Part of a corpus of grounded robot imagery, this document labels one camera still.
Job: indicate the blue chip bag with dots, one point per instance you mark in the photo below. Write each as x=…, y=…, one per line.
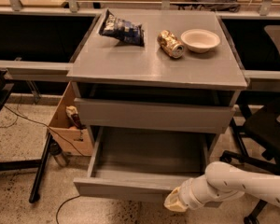
x=122, y=30

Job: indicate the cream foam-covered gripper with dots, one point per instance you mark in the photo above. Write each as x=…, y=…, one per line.
x=186, y=192

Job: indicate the white paper bowl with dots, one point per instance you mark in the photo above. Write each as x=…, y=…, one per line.
x=199, y=40

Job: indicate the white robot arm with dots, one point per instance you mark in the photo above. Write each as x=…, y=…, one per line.
x=223, y=182

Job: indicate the grey top drawer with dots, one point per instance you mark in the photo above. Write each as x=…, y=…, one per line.
x=154, y=116

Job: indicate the grey drawer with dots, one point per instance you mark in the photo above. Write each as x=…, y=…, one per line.
x=154, y=116
x=142, y=165

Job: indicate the gold soda can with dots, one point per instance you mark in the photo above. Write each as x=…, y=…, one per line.
x=170, y=44

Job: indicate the black office chair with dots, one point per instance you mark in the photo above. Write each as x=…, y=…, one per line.
x=264, y=128

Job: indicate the cardboard box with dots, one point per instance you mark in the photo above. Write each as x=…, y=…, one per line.
x=71, y=140

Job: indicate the black table leg frame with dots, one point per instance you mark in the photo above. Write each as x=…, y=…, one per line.
x=39, y=164

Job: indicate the grey drawer cabinet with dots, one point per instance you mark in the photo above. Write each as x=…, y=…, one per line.
x=161, y=95

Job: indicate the snack bag in box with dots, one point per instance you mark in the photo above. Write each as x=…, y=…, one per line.
x=71, y=112

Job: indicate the metal bottle on floor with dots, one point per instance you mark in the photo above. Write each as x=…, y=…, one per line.
x=57, y=153

